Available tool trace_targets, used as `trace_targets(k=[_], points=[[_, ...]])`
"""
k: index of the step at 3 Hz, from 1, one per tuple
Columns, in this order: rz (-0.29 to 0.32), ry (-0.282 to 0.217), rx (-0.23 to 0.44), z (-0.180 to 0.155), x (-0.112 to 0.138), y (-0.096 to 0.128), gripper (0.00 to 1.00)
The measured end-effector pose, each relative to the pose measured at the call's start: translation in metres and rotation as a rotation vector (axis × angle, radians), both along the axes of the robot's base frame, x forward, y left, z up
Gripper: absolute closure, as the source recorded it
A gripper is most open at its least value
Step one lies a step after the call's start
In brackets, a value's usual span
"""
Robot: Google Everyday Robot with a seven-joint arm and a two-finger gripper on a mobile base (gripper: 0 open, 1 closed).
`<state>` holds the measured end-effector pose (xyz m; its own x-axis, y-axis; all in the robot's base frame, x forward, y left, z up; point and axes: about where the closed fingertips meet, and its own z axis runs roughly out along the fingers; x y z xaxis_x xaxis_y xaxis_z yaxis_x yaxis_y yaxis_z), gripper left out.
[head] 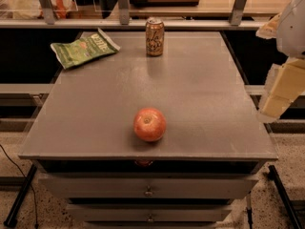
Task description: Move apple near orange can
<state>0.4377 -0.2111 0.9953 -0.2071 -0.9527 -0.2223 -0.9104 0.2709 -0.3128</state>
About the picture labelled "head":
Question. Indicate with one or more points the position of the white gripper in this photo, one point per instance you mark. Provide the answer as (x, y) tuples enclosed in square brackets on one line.
[(293, 32)]

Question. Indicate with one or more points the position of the red apple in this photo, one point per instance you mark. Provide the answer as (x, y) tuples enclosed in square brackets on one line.
[(149, 124)]

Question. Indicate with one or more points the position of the orange soda can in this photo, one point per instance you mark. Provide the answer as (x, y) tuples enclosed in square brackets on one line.
[(154, 36)]

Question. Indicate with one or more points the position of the black right floor bar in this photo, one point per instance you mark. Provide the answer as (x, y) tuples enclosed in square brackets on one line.
[(274, 176)]

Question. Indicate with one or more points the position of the black floor bar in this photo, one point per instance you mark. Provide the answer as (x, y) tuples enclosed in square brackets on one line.
[(274, 176), (11, 219)]

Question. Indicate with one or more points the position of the green chip bag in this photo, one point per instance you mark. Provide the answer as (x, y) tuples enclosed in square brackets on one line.
[(84, 49)]

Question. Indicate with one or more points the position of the grey drawer cabinet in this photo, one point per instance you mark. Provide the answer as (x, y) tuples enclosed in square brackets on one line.
[(137, 142)]

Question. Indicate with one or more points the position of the lower drawer with knob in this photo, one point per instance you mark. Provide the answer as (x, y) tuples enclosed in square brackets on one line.
[(149, 212)]

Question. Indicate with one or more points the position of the drawer with knob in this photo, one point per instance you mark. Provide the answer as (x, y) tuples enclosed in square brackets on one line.
[(149, 212), (136, 187)]

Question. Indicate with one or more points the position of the upper drawer with knob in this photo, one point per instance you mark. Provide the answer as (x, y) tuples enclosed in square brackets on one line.
[(136, 187)]

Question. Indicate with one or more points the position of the orange white bag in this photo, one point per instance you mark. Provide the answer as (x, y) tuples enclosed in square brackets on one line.
[(31, 9)]

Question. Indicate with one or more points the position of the black left floor bar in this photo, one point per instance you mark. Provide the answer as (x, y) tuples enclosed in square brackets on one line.
[(11, 219)]

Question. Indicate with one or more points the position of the metal shelf rail frame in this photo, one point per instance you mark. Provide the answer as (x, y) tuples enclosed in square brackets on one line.
[(209, 15)]

